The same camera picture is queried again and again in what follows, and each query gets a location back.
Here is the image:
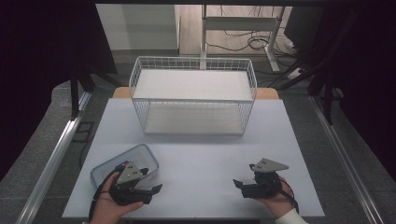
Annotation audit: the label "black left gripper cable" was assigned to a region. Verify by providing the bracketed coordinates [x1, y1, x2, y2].
[88, 168, 120, 222]

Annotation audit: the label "blue red cable plug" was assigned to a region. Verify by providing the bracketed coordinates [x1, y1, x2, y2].
[114, 160, 131, 172]

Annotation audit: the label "white metal desk frame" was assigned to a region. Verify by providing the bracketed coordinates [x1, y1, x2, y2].
[200, 4, 286, 73]

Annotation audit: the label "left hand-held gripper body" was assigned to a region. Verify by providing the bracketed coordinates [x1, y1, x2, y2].
[109, 160, 154, 206]

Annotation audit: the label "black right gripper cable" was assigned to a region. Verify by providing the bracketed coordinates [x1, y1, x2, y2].
[279, 178, 300, 215]

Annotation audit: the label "dark curtain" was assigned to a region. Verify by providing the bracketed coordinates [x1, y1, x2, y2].
[306, 0, 396, 183]
[0, 0, 119, 183]

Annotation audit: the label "clear plastic container blue rim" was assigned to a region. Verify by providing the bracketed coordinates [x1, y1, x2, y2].
[90, 143, 161, 189]

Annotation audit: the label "black tripod stand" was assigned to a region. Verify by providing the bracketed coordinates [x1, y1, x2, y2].
[270, 46, 347, 126]
[68, 60, 123, 121]

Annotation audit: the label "black floor cables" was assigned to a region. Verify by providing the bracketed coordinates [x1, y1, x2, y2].
[205, 5, 297, 68]

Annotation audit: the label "white wire shelf rack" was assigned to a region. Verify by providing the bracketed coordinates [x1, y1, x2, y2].
[128, 55, 258, 136]

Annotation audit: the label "white cabinet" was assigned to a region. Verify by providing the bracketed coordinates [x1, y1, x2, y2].
[95, 4, 181, 51]

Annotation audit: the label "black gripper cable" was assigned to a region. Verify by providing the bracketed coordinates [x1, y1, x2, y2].
[279, 178, 300, 215]
[88, 168, 120, 222]

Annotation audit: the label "wooden table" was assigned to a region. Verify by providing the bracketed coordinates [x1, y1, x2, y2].
[111, 86, 280, 101]

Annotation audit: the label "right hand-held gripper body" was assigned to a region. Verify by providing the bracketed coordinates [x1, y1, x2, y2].
[241, 157, 290, 200]

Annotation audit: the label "person's left hand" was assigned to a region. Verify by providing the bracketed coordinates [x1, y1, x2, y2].
[89, 172, 145, 224]

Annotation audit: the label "aluminium rail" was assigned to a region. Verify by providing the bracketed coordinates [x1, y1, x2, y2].
[15, 91, 92, 224]
[308, 94, 387, 224]

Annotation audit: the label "white power strip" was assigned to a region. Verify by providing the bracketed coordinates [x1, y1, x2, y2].
[287, 67, 305, 81]

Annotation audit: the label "person's right hand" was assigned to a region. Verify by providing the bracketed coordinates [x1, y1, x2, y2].
[254, 175, 297, 219]

